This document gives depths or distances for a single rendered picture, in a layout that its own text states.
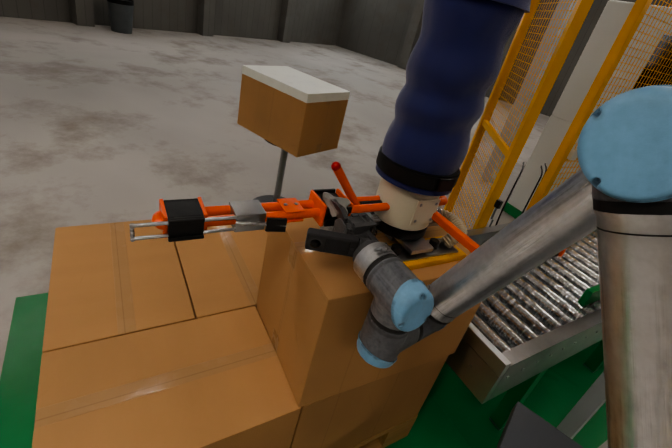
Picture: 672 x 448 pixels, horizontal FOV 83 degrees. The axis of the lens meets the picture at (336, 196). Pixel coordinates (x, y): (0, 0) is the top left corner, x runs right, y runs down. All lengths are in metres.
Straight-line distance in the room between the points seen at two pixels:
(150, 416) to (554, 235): 1.00
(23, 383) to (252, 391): 1.06
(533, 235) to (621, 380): 0.24
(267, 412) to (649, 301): 0.92
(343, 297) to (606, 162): 0.61
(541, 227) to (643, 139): 0.26
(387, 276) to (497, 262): 0.20
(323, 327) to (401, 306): 0.29
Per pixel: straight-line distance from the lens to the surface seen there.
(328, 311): 0.91
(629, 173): 0.48
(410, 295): 0.71
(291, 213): 0.89
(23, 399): 1.97
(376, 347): 0.81
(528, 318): 1.86
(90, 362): 1.30
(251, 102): 2.62
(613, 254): 0.53
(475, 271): 0.77
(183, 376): 1.23
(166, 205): 0.84
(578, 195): 0.67
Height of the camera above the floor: 1.54
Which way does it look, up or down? 27 degrees down
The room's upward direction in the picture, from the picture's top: 14 degrees clockwise
